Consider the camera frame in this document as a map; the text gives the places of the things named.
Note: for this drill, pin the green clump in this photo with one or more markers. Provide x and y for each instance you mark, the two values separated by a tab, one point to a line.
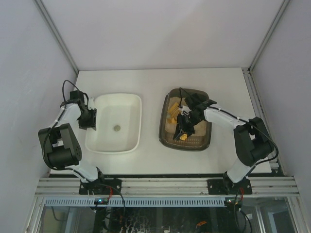
117	128

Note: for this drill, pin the grey slotted cable duct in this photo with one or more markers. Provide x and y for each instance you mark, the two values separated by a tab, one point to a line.
137	202

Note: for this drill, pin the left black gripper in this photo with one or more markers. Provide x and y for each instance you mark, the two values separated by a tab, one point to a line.
90	119

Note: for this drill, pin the yellow litter scoop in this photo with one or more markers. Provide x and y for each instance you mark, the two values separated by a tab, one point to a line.
171	120

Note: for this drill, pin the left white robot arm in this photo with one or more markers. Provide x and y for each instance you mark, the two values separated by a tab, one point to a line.
60	147

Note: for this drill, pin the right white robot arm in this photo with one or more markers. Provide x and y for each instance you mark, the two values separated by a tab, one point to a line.
252	141

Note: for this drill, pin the left aluminium frame post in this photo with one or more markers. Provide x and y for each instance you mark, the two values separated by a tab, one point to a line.
56	34

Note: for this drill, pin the white plastic tub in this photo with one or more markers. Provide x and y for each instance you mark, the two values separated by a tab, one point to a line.
115	109

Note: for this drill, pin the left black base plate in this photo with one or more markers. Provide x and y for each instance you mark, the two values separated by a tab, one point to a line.
101	187

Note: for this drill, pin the dark brown litter box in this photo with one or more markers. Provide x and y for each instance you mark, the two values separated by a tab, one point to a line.
196	142

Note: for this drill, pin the aluminium mounting rail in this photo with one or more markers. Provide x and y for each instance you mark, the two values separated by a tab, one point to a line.
261	187

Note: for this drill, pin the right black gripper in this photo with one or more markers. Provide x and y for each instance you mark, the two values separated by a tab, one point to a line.
184	125

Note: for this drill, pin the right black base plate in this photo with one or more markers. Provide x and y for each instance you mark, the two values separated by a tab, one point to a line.
220	187

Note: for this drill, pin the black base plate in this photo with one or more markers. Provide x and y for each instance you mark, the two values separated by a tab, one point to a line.
101	187
220	187

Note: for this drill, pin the aluminium frame post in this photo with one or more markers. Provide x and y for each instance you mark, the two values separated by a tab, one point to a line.
273	26
56	34

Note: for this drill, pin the right side aluminium rail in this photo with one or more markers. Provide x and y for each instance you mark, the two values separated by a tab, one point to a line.
259	111

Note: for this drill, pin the right aluminium frame post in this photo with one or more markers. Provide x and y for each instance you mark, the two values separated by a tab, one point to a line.
273	26

